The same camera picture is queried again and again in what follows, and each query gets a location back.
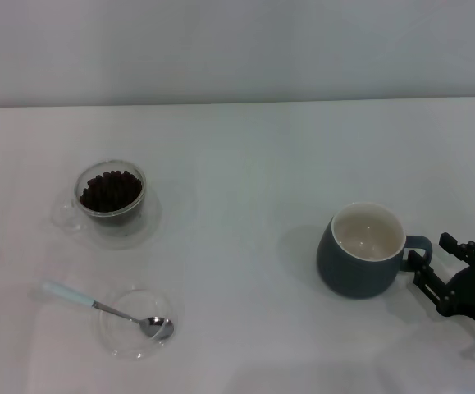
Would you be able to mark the clear glass cup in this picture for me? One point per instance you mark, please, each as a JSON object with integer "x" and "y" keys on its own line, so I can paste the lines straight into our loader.
{"x": 82, "y": 218}

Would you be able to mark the small clear glass dish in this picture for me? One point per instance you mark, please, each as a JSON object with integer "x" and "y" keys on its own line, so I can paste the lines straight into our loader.
{"x": 118, "y": 336}

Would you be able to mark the dark grey ceramic mug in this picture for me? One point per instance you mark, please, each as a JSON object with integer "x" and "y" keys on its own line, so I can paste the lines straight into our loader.
{"x": 348, "y": 273}

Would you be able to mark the coffee beans pile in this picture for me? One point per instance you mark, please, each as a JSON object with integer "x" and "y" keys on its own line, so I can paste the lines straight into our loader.
{"x": 112, "y": 193}

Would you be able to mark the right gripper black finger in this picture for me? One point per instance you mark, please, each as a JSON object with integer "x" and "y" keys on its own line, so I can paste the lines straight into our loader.
{"x": 469, "y": 250}
{"x": 430, "y": 283}

